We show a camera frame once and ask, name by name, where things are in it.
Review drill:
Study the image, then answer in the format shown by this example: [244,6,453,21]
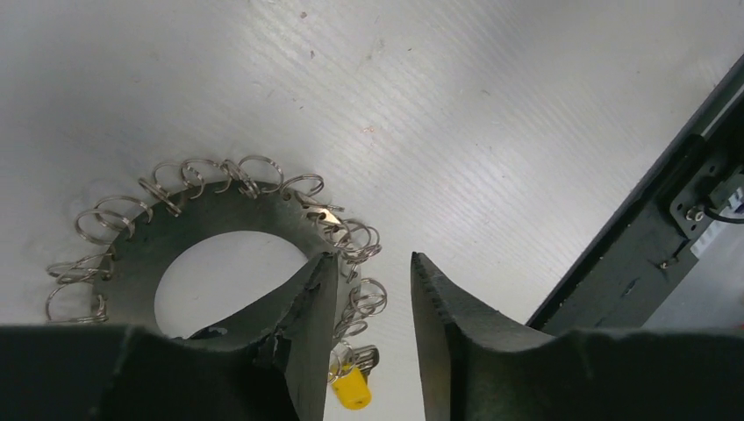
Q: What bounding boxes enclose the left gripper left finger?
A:
[186,252,339,420]

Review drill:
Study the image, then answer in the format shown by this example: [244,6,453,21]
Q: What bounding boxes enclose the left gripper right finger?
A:
[411,252,552,420]

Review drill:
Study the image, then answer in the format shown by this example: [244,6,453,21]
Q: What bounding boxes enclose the metal disc with keyrings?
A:
[46,159,388,382]

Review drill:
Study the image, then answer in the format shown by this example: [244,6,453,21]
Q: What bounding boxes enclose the yellow key tag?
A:
[331,367,372,410]

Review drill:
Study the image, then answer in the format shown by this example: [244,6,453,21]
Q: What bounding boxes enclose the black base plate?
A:
[526,60,743,334]

